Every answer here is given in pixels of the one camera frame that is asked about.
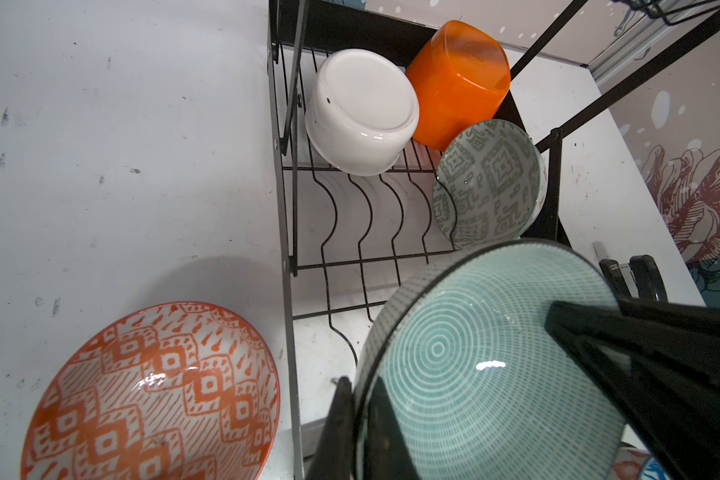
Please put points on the grey green patterned bowl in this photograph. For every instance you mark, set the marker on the grey green patterned bowl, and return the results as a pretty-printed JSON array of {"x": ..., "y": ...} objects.
[{"x": 490, "y": 185}]

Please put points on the black wire dish rack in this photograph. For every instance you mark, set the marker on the black wire dish rack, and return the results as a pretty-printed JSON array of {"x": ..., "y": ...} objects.
[{"x": 348, "y": 242}]

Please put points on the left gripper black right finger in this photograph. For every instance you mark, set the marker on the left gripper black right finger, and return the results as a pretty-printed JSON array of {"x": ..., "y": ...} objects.
[{"x": 659, "y": 364}]

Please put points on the teal concentric pattern bowl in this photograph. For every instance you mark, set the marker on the teal concentric pattern bowl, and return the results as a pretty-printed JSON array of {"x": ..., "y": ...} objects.
[{"x": 476, "y": 387}]

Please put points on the orange white patterned bowl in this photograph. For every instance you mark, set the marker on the orange white patterned bowl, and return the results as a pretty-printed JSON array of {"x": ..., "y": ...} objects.
[{"x": 181, "y": 390}]

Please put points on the white ceramic bowl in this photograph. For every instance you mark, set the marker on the white ceramic bowl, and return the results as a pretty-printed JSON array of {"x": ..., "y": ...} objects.
[{"x": 362, "y": 112}]

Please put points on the orange plastic bowl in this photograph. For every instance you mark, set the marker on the orange plastic bowl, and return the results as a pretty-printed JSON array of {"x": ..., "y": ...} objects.
[{"x": 461, "y": 77}]

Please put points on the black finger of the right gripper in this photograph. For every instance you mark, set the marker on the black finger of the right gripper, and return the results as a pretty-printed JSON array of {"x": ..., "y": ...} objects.
[
  {"x": 611, "y": 271},
  {"x": 647, "y": 278}
]

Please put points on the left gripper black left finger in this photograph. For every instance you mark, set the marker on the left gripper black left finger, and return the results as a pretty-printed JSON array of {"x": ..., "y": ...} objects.
[{"x": 334, "y": 454}]

